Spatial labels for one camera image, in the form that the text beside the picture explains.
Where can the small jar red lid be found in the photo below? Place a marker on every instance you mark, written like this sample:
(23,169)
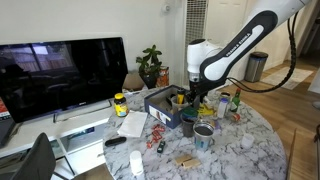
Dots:
(235,117)

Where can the yellow bottle black cap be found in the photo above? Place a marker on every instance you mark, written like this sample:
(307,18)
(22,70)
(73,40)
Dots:
(180,96)

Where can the small clear plastic cup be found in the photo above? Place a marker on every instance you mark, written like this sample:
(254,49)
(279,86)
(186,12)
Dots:
(247,141)

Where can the green glass bottle red cap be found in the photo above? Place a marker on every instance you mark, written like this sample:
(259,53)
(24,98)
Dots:
(235,101)

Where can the white bottle blue cap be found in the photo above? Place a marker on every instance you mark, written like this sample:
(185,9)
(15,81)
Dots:
(222,109)

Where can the silver metal cup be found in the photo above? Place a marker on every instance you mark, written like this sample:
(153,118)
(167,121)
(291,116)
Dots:
(203,138)

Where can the black item in box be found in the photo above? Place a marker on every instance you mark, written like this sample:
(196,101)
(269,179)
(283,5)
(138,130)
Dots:
(168,101)

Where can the white panel door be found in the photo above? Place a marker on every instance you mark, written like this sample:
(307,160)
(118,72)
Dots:
(221,23)

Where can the brown cardboard piece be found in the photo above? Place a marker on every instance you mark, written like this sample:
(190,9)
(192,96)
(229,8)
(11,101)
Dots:
(133,81)

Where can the open tin green label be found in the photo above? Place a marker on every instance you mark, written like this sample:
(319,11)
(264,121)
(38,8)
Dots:
(225,95)

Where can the round white thermostat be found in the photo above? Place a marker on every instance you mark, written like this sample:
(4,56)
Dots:
(166,8)

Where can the black remote control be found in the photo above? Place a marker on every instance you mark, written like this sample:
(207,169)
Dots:
(115,141)

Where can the green potted plant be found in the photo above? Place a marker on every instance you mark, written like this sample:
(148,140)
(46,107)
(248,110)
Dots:
(150,63)

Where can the small black green lighter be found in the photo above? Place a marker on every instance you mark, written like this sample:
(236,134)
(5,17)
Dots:
(161,146)

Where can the white plastic pill bottle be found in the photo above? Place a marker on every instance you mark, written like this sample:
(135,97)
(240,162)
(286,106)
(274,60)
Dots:
(136,163)

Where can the light patterned rug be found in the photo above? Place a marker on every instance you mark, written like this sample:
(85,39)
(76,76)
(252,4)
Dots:
(286,78)

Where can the vitamin bottle yellow lid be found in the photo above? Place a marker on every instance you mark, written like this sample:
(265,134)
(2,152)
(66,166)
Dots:
(121,106)

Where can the dark laptop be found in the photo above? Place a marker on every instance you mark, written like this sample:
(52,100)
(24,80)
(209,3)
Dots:
(6,130)

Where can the white plastic bowl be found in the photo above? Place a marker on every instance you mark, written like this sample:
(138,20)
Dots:
(178,106)

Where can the orange printed cardboard box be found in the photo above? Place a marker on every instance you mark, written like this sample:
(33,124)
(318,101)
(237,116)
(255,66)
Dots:
(163,77)

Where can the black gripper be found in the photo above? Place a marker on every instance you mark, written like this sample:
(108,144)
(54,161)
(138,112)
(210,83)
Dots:
(196,90)

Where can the blue plastic bowl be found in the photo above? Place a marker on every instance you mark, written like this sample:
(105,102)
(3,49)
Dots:
(190,118)

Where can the green plastic bowl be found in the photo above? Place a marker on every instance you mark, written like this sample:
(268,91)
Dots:
(188,111)

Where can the black flat screen television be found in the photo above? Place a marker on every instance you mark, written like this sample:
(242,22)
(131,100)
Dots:
(63,76)

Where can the dark grey cup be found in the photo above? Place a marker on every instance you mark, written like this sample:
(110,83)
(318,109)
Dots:
(188,128)

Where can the light wooden block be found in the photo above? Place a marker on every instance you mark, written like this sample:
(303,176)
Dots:
(191,163)
(183,158)

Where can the red candy wrapper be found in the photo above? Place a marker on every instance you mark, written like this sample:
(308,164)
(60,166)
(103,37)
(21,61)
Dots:
(158,127)
(151,144)
(156,135)

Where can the navy cardboard box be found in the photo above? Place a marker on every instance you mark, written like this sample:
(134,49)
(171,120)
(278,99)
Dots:
(160,115)

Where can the black office chair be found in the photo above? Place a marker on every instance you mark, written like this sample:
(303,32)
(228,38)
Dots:
(36,163)

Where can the stainless steel trash can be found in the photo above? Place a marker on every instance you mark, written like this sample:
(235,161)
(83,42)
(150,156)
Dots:
(255,68)

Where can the white wall heater grille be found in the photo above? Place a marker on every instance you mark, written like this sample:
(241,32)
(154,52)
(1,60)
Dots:
(195,20)

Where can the white television stand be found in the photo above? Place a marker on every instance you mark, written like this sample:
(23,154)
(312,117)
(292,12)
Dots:
(36,128)

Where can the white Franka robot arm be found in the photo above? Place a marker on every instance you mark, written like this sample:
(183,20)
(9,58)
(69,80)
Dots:
(233,46)

